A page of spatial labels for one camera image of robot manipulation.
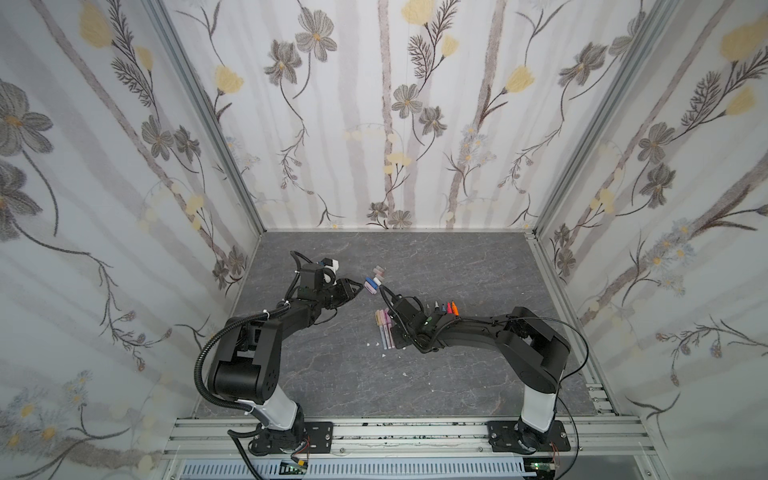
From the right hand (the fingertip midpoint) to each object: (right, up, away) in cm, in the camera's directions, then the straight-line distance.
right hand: (397, 328), depth 92 cm
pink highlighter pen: (+18, +5, +7) cm, 19 cm away
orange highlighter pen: (+20, +5, +7) cm, 21 cm away
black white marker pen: (+13, +7, +7) cm, 16 cm away
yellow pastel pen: (-6, +2, +2) cm, 6 cm away
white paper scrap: (-9, -5, -1) cm, 10 cm away
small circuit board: (-26, -29, -20) cm, 44 cm away
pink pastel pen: (-4, +2, +1) cm, 5 cm away
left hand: (-11, +14, 0) cm, 18 cm away
